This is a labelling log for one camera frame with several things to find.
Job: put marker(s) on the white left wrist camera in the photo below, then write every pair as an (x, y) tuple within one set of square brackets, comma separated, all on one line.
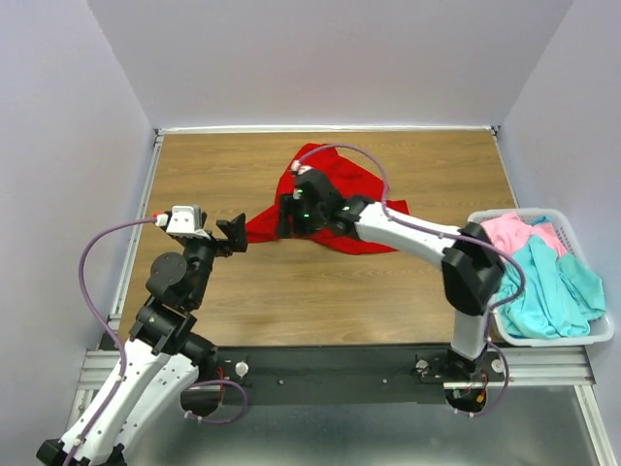
[(186, 221)]

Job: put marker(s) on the pink t shirt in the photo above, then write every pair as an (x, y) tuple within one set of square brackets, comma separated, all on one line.
[(529, 242)]

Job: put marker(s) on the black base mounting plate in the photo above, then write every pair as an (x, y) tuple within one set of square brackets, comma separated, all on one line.
[(345, 374)]

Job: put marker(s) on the white plastic laundry basket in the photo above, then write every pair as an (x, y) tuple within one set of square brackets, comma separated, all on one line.
[(601, 329)]

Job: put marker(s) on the turquoise t shirt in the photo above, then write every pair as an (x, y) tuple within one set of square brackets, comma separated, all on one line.
[(560, 300)]

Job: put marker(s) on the aluminium frame rail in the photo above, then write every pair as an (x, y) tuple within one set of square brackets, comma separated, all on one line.
[(527, 367)]

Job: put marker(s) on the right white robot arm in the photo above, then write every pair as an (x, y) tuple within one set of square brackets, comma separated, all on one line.
[(471, 270)]

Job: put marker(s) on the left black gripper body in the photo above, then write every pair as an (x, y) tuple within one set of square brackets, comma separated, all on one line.
[(204, 251)]

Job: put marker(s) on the red t shirt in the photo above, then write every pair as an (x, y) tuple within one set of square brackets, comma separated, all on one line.
[(349, 178)]

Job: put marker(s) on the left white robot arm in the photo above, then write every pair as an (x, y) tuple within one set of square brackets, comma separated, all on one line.
[(162, 356)]

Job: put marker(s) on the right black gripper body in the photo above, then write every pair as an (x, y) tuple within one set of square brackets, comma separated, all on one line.
[(303, 219)]

